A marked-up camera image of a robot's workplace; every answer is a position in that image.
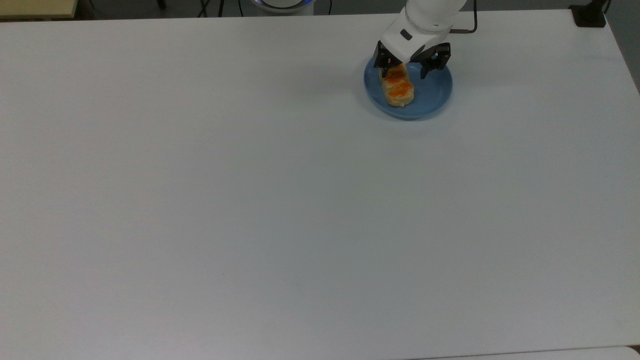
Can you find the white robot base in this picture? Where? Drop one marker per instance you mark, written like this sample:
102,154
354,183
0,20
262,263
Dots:
282,4

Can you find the blue round plate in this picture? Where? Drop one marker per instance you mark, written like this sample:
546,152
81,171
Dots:
430,97

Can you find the light wooden desk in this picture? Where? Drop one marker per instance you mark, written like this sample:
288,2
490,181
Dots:
35,7

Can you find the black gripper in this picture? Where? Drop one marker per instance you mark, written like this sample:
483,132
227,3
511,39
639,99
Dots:
425,55

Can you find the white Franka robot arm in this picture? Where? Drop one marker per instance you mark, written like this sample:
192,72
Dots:
430,12

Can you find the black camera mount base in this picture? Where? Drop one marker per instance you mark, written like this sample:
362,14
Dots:
590,17

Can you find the orange glazed bread loaf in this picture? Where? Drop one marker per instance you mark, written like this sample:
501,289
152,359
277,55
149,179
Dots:
400,92

